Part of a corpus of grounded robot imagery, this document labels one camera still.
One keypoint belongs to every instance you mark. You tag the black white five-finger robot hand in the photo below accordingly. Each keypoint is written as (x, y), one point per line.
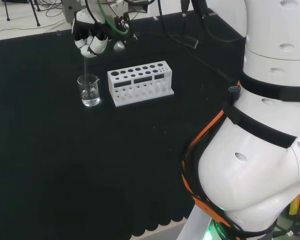
(95, 37)

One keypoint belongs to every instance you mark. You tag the clear glass rod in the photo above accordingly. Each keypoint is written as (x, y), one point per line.
(85, 70)

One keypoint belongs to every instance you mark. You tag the clear glass beaker with liquid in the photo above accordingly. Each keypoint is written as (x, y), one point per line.
(90, 92)

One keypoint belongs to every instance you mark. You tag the white test tube rack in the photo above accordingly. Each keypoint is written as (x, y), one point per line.
(137, 85)

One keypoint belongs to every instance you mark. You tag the small clear cloth clip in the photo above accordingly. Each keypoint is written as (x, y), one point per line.
(58, 32)

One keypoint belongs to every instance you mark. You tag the grey equipment box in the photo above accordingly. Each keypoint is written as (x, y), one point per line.
(70, 8)

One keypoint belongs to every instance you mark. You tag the black tripod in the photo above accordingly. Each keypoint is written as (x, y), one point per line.
(35, 12)

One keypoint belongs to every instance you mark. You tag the black bench cloth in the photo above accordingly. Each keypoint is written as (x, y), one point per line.
(65, 155)

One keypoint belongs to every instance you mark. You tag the blue USB plug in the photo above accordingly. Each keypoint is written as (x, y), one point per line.
(235, 88)

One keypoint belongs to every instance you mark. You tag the yellow stop button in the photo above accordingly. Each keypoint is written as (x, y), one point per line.
(296, 205)

